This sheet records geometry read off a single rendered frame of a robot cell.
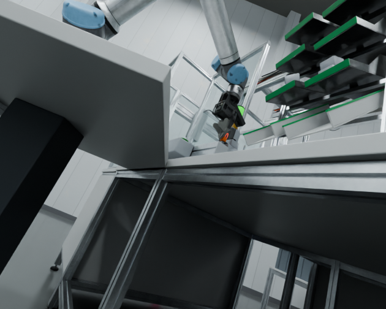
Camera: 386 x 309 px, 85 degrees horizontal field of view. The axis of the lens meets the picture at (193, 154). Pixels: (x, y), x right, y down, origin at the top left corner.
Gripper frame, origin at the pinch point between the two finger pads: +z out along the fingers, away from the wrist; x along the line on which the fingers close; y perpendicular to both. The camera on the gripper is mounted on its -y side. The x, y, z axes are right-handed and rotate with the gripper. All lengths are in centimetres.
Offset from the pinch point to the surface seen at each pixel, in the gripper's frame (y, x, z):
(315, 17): 2, 33, -44
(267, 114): -252, -236, -249
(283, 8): -215, -260, -588
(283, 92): 1.8, 28.5, -11.4
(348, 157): 19, 58, 24
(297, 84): 2.0, 33.1, -12.7
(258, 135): -0.1, 21.0, 3.0
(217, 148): 11.2, 16.9, 13.7
